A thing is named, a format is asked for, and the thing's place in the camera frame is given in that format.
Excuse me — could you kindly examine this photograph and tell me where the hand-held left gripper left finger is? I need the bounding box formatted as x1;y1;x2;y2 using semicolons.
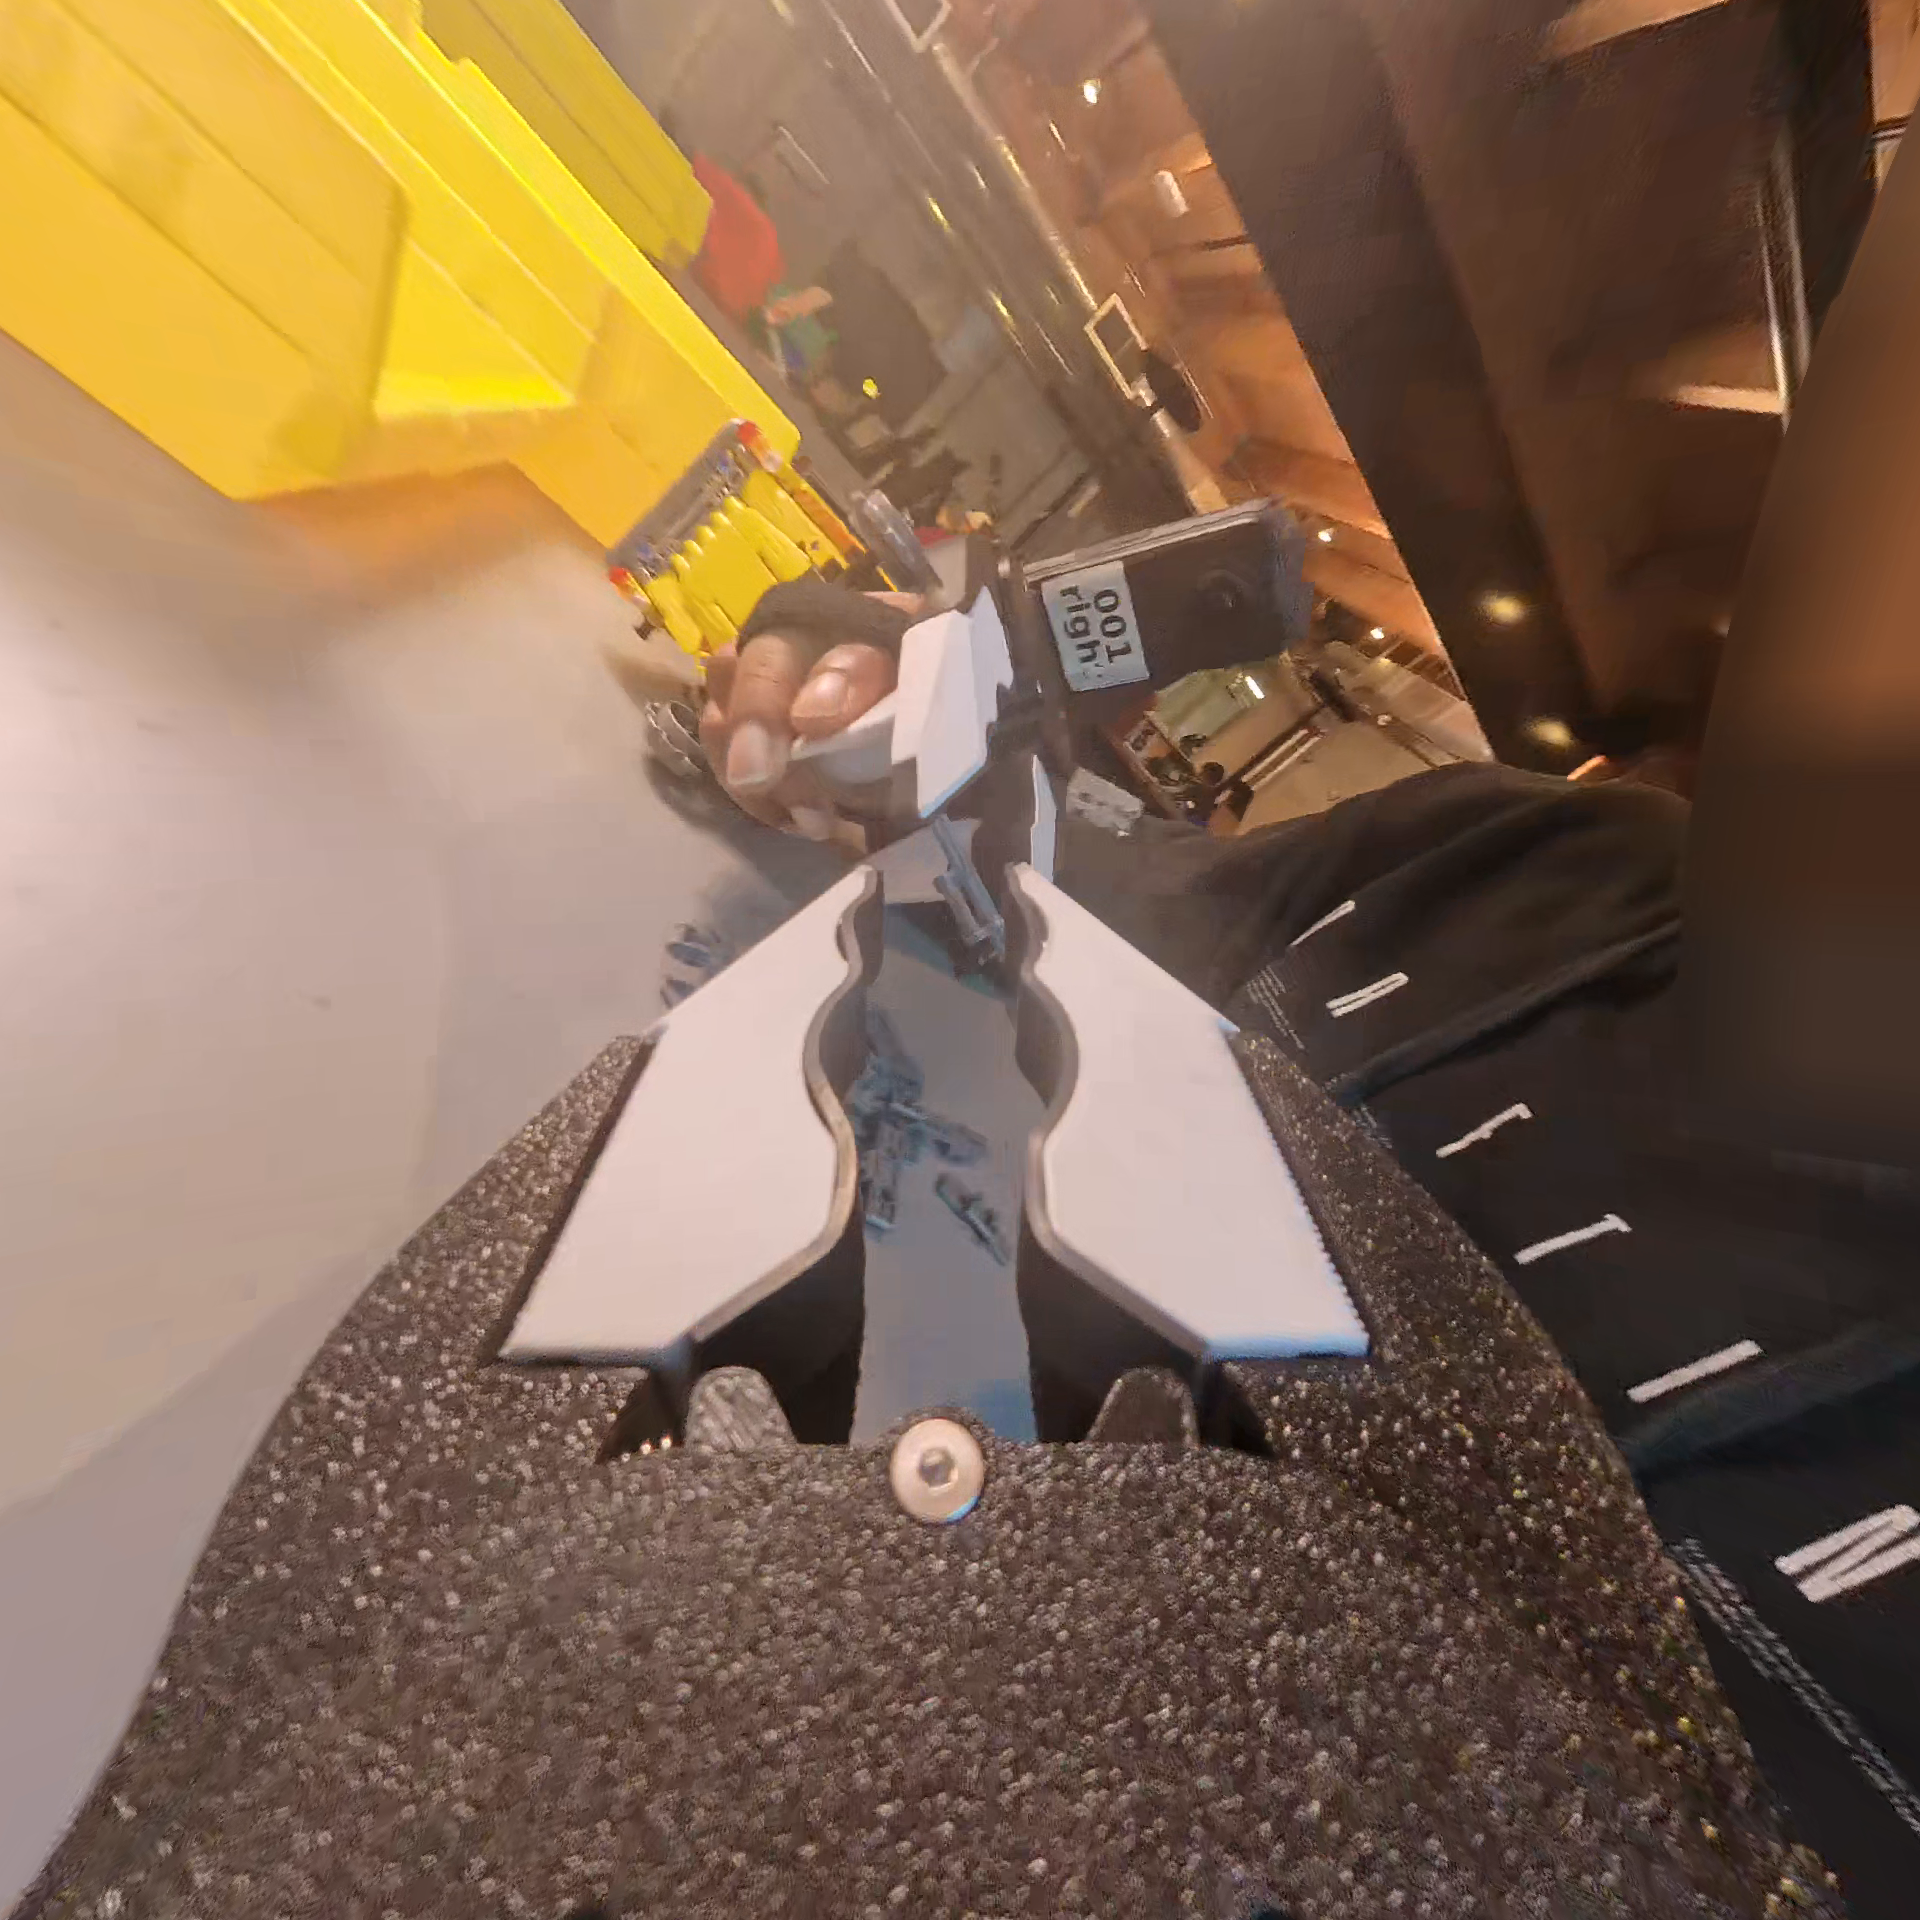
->
503;863;883;1445

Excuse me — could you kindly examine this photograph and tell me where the person's right hand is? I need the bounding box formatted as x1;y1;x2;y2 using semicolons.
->
700;626;911;840

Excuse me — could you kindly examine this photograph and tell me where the short grey track link chain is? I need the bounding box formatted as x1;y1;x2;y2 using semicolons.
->
931;815;1011;981

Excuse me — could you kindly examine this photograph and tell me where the person's right forearm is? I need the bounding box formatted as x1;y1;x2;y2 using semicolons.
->
739;574;924;653

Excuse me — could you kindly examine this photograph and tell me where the grey desk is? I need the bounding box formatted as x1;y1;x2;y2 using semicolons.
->
0;328;1051;1875

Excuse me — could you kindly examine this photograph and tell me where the small grey track link cluster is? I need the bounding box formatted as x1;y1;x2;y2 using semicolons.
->
660;920;1018;1264

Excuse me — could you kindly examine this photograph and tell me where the black toy vehicle model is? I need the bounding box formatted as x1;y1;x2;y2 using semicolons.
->
608;419;962;783

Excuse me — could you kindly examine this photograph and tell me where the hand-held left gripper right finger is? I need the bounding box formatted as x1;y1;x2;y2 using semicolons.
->
1002;863;1370;1445

